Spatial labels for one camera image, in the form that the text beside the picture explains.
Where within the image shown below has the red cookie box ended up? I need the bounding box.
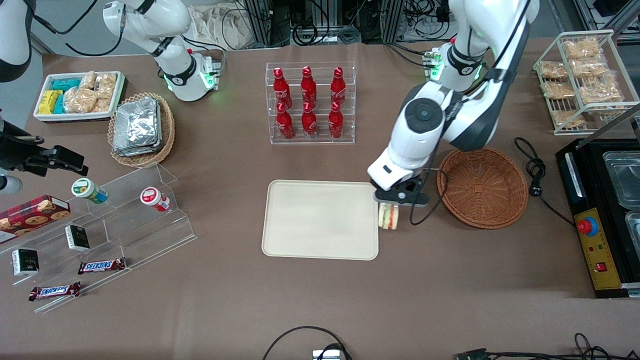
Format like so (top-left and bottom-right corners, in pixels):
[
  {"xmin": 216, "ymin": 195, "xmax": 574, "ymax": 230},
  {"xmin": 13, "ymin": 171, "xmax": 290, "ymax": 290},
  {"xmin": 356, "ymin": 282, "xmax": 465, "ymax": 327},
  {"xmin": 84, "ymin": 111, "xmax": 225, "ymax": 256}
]
[{"xmin": 0, "ymin": 195, "xmax": 71, "ymax": 245}]

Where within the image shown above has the black cable with connector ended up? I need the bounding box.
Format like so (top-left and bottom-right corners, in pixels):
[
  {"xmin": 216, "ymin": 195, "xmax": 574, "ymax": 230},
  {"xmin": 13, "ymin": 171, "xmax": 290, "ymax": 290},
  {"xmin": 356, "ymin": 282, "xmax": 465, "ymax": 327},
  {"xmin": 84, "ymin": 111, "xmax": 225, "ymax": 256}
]
[{"xmin": 454, "ymin": 332, "xmax": 640, "ymax": 360}]

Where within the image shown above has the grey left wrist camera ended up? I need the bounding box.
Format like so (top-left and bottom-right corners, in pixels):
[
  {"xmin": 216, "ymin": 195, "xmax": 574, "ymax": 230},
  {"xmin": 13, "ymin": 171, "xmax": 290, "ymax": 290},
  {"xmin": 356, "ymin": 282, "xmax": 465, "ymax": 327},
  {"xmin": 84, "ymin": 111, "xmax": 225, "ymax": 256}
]
[{"xmin": 374, "ymin": 179, "xmax": 430, "ymax": 209}]

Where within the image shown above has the clear acrylic stepped display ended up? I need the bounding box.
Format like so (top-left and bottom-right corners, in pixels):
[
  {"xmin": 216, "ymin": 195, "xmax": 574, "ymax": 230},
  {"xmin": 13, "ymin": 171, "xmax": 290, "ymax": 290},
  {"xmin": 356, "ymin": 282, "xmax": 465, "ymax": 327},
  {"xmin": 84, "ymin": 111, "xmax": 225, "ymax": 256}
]
[{"xmin": 0, "ymin": 162, "xmax": 197, "ymax": 315}]

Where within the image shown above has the white plastic bag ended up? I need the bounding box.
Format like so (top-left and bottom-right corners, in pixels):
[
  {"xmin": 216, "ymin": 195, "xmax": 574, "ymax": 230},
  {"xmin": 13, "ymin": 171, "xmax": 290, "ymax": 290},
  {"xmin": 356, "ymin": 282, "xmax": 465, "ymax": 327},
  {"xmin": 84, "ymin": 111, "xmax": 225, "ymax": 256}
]
[{"xmin": 189, "ymin": 4, "xmax": 262, "ymax": 51}]

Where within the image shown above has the cream rectangular tray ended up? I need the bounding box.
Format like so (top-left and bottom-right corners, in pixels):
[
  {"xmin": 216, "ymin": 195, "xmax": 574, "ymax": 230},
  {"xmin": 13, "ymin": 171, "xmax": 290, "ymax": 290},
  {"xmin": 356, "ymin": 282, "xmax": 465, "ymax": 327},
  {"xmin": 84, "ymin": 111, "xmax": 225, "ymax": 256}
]
[{"xmin": 261, "ymin": 179, "xmax": 380, "ymax": 261}]

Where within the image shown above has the small black box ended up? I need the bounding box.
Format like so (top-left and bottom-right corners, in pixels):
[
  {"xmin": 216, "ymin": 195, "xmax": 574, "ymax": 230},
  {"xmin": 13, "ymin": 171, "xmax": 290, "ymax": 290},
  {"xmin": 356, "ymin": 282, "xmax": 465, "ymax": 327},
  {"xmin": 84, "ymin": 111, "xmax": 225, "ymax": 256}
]
[
  {"xmin": 11, "ymin": 248, "xmax": 40, "ymax": 277},
  {"xmin": 65, "ymin": 224, "xmax": 91, "ymax": 252}
]

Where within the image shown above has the green lid cup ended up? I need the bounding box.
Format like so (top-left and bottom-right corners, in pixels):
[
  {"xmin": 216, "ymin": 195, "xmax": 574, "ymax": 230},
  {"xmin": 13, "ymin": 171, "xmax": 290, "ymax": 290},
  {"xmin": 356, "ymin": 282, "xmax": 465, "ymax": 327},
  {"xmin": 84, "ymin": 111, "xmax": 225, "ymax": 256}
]
[{"xmin": 71, "ymin": 177, "xmax": 109, "ymax": 205}]

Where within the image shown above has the triangular sandwich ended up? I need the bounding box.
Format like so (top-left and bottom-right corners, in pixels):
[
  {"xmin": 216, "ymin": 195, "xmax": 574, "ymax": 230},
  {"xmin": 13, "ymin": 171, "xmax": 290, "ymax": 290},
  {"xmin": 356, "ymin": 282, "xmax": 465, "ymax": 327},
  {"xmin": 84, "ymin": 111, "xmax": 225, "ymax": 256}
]
[{"xmin": 378, "ymin": 202, "xmax": 400, "ymax": 231}]

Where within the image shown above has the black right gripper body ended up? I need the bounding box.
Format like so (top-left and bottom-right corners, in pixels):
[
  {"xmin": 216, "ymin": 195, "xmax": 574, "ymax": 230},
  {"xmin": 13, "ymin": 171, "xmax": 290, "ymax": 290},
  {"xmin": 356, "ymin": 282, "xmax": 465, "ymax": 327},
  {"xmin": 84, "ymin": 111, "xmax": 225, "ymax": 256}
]
[{"xmin": 0, "ymin": 119, "xmax": 50, "ymax": 177}]

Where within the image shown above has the white wire rack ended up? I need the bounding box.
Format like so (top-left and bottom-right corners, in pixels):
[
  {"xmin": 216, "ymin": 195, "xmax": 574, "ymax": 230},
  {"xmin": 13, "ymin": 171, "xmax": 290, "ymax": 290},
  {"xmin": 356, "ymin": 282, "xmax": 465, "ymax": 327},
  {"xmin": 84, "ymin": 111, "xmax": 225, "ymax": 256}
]
[{"xmin": 533, "ymin": 29, "xmax": 640, "ymax": 136}]

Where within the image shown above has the round brown wicker basket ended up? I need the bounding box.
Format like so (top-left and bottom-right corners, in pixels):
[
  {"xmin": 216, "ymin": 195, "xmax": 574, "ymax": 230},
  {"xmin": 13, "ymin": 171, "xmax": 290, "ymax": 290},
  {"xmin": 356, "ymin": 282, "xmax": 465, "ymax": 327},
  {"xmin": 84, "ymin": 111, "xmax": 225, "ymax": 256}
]
[{"xmin": 436, "ymin": 146, "xmax": 530, "ymax": 230}]

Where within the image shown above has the light oval wicker basket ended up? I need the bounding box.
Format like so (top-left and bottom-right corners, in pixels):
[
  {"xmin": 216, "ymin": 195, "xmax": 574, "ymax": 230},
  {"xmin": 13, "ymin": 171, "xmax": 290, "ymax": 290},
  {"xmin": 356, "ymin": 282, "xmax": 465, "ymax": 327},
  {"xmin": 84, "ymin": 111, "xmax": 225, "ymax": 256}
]
[{"xmin": 107, "ymin": 92, "xmax": 176, "ymax": 168}]

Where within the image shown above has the black looped cable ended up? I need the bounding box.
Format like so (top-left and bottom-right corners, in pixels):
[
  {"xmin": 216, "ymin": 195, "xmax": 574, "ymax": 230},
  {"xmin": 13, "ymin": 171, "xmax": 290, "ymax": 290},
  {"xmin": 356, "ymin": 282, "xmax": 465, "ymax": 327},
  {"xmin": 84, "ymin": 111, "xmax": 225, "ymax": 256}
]
[{"xmin": 262, "ymin": 326, "xmax": 354, "ymax": 360}]

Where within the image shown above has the white rectangular snack bin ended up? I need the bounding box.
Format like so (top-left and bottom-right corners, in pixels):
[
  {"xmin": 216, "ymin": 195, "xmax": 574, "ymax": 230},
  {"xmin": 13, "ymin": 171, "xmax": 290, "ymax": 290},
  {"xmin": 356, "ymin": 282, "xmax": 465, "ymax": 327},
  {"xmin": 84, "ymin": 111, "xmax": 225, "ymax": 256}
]
[{"xmin": 33, "ymin": 71, "xmax": 127, "ymax": 122}]

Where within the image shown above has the red lid cup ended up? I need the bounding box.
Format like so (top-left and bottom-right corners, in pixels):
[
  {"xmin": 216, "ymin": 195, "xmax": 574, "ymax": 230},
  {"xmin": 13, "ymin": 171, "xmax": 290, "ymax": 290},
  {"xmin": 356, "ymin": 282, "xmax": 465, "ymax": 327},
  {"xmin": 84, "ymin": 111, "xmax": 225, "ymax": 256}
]
[{"xmin": 139, "ymin": 186, "xmax": 171, "ymax": 213}]

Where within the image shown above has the snickers chocolate bar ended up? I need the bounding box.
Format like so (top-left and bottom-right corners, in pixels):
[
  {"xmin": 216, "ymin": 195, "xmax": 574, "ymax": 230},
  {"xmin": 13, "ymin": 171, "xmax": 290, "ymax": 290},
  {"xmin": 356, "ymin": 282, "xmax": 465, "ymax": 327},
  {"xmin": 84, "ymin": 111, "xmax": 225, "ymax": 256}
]
[
  {"xmin": 28, "ymin": 281, "xmax": 82, "ymax": 302},
  {"xmin": 77, "ymin": 257, "xmax": 127, "ymax": 275}
]

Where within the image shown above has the clear acrylic bottle rack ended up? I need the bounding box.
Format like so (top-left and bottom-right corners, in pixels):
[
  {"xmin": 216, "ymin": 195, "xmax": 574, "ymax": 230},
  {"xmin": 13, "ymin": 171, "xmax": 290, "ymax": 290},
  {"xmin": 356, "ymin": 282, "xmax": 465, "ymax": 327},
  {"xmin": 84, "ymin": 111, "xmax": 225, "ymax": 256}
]
[{"xmin": 265, "ymin": 61, "xmax": 357, "ymax": 146}]

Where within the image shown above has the bagged fried snack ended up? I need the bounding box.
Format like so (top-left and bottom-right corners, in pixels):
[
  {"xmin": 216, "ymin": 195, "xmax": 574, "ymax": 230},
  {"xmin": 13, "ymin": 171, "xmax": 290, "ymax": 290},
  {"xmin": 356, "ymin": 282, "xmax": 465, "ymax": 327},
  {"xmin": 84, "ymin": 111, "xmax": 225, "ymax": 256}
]
[
  {"xmin": 552, "ymin": 109, "xmax": 586, "ymax": 129},
  {"xmin": 578, "ymin": 75, "xmax": 624, "ymax": 105},
  {"xmin": 563, "ymin": 37, "xmax": 602, "ymax": 61},
  {"xmin": 539, "ymin": 61, "xmax": 569, "ymax": 81},
  {"xmin": 569, "ymin": 57, "xmax": 609, "ymax": 79},
  {"xmin": 542, "ymin": 81, "xmax": 576, "ymax": 100}
]

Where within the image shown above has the stack of foil containers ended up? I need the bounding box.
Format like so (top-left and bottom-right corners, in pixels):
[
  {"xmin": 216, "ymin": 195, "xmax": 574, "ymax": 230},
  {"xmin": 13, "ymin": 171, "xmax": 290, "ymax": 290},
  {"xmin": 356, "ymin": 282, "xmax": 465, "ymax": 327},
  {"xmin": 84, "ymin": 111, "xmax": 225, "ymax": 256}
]
[{"xmin": 112, "ymin": 97, "xmax": 164, "ymax": 158}]

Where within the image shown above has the clear plastic container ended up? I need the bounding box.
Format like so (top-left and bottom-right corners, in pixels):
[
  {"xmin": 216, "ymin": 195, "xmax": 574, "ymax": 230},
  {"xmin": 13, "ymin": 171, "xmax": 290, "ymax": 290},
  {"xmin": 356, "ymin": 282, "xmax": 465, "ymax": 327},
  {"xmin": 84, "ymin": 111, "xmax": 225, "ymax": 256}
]
[
  {"xmin": 602, "ymin": 150, "xmax": 640, "ymax": 210},
  {"xmin": 624, "ymin": 210, "xmax": 640, "ymax": 247}
]

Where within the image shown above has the black machine with yellow panel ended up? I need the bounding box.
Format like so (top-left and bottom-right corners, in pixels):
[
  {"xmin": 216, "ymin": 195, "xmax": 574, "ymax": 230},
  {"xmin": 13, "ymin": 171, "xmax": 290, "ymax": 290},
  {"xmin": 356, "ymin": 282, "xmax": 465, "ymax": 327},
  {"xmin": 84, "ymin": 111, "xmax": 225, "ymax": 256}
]
[{"xmin": 555, "ymin": 139, "xmax": 640, "ymax": 299}]

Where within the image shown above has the red cola bottle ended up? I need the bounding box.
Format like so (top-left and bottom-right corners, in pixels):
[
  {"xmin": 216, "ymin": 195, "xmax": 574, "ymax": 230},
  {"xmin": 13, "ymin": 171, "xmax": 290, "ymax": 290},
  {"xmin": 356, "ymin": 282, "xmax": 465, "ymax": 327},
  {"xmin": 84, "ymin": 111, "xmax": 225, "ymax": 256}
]
[
  {"xmin": 275, "ymin": 102, "xmax": 295, "ymax": 140},
  {"xmin": 330, "ymin": 67, "xmax": 347, "ymax": 106},
  {"xmin": 301, "ymin": 102, "xmax": 319, "ymax": 139},
  {"xmin": 327, "ymin": 102, "xmax": 345, "ymax": 140},
  {"xmin": 300, "ymin": 66, "xmax": 318, "ymax": 106},
  {"xmin": 273, "ymin": 67, "xmax": 293, "ymax": 109}
]

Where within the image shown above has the yellow snack packet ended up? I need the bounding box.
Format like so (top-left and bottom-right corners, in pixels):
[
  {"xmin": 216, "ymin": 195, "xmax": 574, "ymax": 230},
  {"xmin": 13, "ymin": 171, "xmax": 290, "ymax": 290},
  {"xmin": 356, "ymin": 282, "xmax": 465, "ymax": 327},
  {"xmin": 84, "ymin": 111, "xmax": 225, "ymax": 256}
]
[{"xmin": 38, "ymin": 90, "xmax": 63, "ymax": 115}]

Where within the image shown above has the grey metal bar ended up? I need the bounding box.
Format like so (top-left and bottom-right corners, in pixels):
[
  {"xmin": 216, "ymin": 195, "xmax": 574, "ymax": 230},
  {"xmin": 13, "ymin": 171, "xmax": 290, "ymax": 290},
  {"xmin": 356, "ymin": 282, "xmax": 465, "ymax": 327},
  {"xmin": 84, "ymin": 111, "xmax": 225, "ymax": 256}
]
[{"xmin": 575, "ymin": 101, "xmax": 640, "ymax": 151}]

